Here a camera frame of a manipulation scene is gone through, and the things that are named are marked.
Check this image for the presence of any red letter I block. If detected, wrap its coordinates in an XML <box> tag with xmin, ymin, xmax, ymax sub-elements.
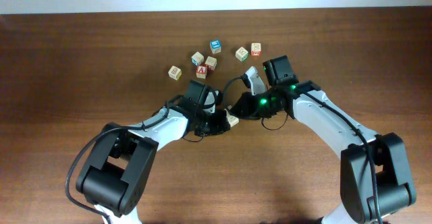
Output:
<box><xmin>225</xmin><ymin>109</ymin><xmax>240</xmax><ymax>128</ymax></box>

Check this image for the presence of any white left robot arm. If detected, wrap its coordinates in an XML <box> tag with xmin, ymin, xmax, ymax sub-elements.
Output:
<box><xmin>70</xmin><ymin>80</ymin><xmax>230</xmax><ymax>223</ymax></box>

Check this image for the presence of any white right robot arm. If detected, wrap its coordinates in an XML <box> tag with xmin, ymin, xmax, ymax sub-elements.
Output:
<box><xmin>229</xmin><ymin>56</ymin><xmax>417</xmax><ymax>223</ymax></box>

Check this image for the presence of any red letter A block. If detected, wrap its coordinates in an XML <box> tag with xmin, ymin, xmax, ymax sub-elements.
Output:
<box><xmin>196</xmin><ymin>65</ymin><xmax>208</xmax><ymax>79</ymax></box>

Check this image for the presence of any wooden block red bottom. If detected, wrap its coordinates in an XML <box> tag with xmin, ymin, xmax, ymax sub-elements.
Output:
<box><xmin>251</xmin><ymin>43</ymin><xmax>262</xmax><ymax>56</ymax></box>

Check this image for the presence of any wooden block green print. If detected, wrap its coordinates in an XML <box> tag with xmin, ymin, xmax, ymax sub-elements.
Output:
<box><xmin>235</xmin><ymin>47</ymin><xmax>249</xmax><ymax>61</ymax></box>

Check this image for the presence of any plain wooden block near left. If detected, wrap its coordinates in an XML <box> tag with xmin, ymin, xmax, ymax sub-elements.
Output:
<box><xmin>168</xmin><ymin>65</ymin><xmax>182</xmax><ymax>80</ymax></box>

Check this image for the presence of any wooden block red side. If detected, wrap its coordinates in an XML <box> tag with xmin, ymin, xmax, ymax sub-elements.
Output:
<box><xmin>205</xmin><ymin>56</ymin><xmax>217</xmax><ymax>71</ymax></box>

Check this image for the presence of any wooden block blue side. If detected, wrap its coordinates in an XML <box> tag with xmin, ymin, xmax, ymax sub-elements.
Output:
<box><xmin>191</xmin><ymin>52</ymin><xmax>204</xmax><ymax>66</ymax></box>

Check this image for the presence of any blue top wooden block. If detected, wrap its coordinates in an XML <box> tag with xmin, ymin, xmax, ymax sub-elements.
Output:
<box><xmin>209</xmin><ymin>40</ymin><xmax>221</xmax><ymax>54</ymax></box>

